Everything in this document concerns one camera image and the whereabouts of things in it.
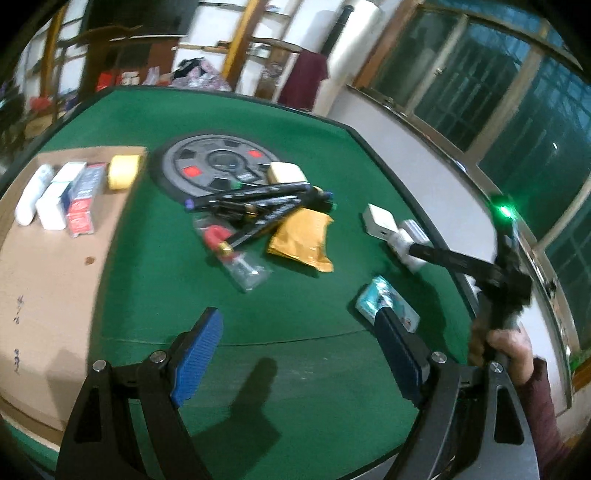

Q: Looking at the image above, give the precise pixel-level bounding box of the white pill bottle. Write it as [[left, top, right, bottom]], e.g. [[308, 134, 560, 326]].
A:
[[14, 164, 54, 226], [386, 219, 435, 274]]

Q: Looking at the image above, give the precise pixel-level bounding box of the blue cartoon tissue pack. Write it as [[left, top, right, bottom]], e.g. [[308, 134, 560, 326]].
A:
[[355, 276, 420, 333]]

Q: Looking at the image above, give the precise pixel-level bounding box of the white square adapter box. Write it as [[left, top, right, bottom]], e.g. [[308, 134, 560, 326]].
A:
[[362, 204, 399, 240]]

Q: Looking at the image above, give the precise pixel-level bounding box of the clear packet with red part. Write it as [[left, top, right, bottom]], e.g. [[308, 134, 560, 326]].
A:
[[192, 214, 270, 292]]

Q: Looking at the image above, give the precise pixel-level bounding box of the yellow padded envelope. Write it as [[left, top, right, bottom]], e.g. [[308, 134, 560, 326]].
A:
[[266, 208, 334, 273]]

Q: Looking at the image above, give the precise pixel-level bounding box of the white small carton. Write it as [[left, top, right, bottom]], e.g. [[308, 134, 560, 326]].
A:
[[36, 161, 87, 231]]

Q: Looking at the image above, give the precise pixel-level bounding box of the black marker purple cap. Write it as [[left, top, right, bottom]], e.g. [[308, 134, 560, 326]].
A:
[[183, 188, 311, 212]]

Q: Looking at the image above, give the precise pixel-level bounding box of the red white medicine box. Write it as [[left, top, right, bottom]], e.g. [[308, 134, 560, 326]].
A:
[[66, 163, 107, 238]]

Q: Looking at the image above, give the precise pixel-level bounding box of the black marker gold band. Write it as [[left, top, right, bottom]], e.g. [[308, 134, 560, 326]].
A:
[[209, 195, 302, 227]]

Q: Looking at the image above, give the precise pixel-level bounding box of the black marker green cap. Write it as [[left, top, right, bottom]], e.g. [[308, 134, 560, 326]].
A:
[[229, 180, 311, 191]]

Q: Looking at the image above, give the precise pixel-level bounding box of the yellow tape roll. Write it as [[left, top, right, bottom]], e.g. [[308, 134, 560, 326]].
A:
[[107, 154, 141, 191]]

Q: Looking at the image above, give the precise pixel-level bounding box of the blue white medicine box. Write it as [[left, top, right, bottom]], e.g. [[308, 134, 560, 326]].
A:
[[59, 181, 78, 216]]

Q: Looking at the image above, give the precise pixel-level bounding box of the maroon sleeve forearm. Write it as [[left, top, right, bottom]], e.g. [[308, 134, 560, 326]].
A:
[[516, 358, 571, 479]]

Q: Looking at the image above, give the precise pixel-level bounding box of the person right hand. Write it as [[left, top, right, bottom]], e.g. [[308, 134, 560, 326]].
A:
[[468, 320, 534, 387]]

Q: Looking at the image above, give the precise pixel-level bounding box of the brown cardboard box tray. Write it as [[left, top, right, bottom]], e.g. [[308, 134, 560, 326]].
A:
[[1, 146, 146, 444]]

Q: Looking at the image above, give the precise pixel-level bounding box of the window with green grille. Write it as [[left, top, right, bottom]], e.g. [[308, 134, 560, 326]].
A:
[[355, 1, 590, 352]]

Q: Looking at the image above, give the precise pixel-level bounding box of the cream rounded plastic case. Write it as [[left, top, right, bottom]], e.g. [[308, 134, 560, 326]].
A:
[[266, 162, 308, 184]]

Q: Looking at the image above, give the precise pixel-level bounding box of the round grey mahjong table hub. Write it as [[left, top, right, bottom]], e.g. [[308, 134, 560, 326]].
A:
[[147, 131, 280, 203]]

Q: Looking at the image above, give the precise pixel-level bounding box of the maroon cloth on chair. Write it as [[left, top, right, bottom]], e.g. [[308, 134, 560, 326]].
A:
[[277, 50, 329, 111]]

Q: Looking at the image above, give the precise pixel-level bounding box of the white standing air conditioner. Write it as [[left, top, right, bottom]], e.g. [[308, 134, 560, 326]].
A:
[[312, 1, 383, 117]]

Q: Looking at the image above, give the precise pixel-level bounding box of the wooden chair with carving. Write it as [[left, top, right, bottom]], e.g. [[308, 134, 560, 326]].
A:
[[252, 37, 303, 100]]

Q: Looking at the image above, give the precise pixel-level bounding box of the pile of clothes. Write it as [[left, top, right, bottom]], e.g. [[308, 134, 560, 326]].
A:
[[170, 57, 231, 92]]

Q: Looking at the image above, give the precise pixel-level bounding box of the dark wooden chair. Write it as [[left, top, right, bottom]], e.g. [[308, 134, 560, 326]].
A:
[[55, 22, 187, 98]]

